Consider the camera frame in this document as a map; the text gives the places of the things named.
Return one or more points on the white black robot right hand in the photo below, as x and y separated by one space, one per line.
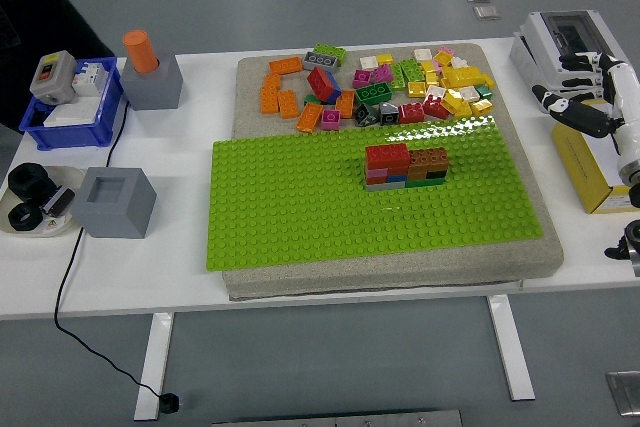
625 97

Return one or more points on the long red toy brick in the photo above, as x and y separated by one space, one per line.
319 82

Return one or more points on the small green toy brick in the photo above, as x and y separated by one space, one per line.
484 92

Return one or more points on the long yellow toy brick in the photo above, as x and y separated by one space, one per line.
467 77

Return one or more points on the cream white toy brick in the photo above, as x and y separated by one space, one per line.
460 63

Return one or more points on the small pink toy brick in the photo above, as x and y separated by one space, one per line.
437 66

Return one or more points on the lime green toy brick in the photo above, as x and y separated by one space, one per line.
412 70
398 76

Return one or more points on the orange toy brick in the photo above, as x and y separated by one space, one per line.
287 104
310 118
286 66
272 81
345 103
269 99

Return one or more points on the black grey slope brick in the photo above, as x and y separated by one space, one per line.
388 113

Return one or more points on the magenta toy brick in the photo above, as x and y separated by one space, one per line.
382 73
331 119
362 79

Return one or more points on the grey toy brick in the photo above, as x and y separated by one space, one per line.
320 62

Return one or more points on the dark green long brick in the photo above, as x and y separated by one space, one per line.
373 93

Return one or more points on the long lime green brick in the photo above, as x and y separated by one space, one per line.
332 51

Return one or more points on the small dark green brick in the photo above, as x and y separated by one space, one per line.
309 99

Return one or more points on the green studded baseplate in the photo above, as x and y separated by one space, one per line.
300 207

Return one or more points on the yellow white cardboard box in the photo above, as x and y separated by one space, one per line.
575 167

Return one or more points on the orange cylinder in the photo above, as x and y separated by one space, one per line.
140 52

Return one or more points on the person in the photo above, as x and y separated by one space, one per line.
30 47

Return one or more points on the white circuit breaker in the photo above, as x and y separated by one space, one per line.
90 78

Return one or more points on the grey socket block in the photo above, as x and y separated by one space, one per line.
110 212
155 87

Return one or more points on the blue plastic bin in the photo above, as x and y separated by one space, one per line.
75 137

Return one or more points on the white plate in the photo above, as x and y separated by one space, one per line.
70 176

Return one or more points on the large black nut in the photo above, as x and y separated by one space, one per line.
30 182

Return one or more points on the small brown metal part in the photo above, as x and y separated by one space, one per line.
59 201

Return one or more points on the small black nut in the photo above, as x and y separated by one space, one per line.
25 218

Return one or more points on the white table leg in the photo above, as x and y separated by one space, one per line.
155 362
512 347

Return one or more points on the grey-brown foam mat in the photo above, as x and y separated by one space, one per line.
400 272

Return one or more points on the steel floor box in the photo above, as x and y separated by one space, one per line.
625 392

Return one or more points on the black plug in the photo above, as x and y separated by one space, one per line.
170 403

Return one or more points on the white electrical enclosure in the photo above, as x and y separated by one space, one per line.
540 37

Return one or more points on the grey push-button switch box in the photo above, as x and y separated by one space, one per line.
50 74

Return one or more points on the white wall switch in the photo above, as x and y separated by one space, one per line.
72 114

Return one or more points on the black wall brick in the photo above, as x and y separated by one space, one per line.
436 175

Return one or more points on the brown wall brick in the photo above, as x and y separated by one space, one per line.
427 156

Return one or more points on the green wall brick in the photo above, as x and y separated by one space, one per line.
425 183

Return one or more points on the orange wall brick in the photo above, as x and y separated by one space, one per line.
416 175

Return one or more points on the small red wall brick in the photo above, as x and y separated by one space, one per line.
397 172

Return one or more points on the blue wall brick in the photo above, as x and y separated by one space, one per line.
396 179

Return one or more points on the grey wall brick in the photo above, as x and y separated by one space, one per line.
385 187

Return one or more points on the pink wall brick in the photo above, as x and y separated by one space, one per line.
376 174

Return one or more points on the red-orange wall brick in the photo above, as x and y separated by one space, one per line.
375 181

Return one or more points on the grey metal base plate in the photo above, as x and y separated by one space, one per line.
340 419

